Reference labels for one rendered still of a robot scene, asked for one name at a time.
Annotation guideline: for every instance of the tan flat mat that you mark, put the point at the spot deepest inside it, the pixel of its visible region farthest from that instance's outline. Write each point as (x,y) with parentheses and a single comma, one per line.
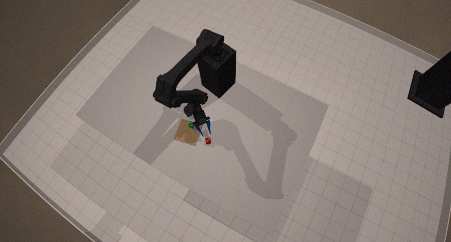
(186,134)

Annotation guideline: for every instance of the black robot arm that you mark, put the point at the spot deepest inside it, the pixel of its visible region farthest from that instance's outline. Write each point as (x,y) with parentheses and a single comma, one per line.
(209,44)

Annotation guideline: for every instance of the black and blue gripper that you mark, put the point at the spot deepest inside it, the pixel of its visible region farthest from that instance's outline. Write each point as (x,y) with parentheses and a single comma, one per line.
(197,124)

